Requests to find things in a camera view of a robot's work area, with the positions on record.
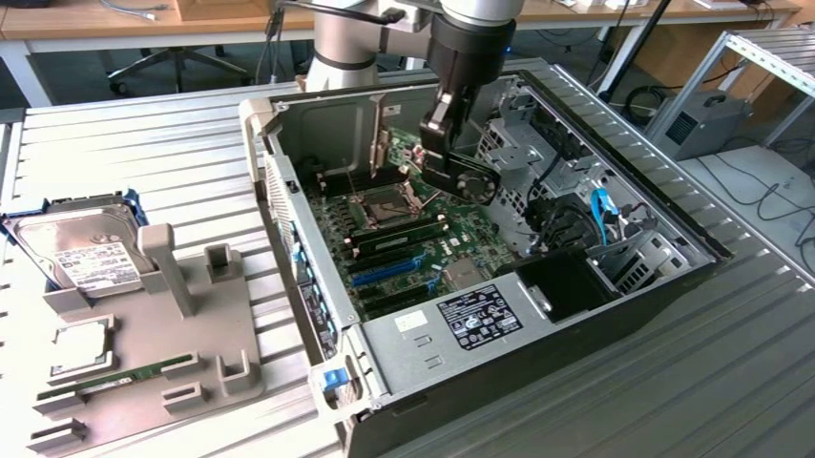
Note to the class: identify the black tripod pole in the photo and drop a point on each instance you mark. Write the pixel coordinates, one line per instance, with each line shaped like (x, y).
(640, 43)

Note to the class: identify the green RAM stick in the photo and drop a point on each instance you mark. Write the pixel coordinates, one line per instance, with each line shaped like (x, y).
(121, 377)

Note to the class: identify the grey power supply with label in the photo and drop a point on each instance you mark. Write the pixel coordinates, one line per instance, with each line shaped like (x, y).
(446, 343)

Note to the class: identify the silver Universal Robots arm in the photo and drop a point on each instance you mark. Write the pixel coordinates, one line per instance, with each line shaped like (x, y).
(345, 43)

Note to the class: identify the metal expansion slot bracket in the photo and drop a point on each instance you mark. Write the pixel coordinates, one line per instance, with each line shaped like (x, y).
(380, 133)

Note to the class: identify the wooden desk with white frame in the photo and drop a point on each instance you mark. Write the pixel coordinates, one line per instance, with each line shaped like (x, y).
(159, 31)

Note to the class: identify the aluminium frame slat table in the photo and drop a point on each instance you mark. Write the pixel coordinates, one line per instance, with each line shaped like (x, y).
(765, 52)

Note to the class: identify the blue expansion slot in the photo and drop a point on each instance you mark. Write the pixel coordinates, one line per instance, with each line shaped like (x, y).
(389, 269)

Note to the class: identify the open black PC case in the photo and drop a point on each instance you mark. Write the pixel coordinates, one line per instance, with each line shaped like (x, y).
(485, 381)

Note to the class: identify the metal disk bay cage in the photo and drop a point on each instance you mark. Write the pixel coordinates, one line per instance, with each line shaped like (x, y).
(520, 148)

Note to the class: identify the silver CPU chip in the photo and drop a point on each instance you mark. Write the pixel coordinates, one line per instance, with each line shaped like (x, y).
(79, 348)

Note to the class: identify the green motherboard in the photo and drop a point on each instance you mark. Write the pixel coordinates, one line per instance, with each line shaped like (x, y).
(440, 257)

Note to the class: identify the silver hard disk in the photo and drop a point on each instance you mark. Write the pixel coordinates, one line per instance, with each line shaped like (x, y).
(77, 248)

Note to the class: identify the blue disk carrier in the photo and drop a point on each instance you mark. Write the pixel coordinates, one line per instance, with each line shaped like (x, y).
(131, 202)

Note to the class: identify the black plastic fan shroud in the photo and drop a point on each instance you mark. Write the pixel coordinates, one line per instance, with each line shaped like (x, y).
(568, 286)

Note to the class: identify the silver chipset heatsink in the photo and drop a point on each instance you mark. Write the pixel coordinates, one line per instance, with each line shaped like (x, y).
(466, 274)

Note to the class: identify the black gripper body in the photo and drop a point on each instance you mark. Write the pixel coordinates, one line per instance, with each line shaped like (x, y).
(469, 47)

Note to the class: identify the black office chair base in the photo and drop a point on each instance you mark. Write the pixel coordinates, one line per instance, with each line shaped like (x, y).
(173, 62)

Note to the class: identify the brown wooden box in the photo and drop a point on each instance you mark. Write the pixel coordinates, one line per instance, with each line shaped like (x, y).
(226, 9)

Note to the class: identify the black GPU with fan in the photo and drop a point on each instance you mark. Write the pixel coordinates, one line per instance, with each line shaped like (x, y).
(474, 183)

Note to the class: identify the blue case latch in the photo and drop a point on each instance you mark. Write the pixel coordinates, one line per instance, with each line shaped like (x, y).
(333, 380)

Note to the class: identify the CPU socket with metal frame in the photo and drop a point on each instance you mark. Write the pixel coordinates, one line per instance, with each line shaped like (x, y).
(388, 205)

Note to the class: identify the installed black RAM stick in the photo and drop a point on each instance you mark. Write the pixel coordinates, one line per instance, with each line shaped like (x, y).
(398, 241)

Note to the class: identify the grey plastic parts rack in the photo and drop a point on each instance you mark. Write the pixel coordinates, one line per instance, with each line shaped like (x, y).
(153, 343)

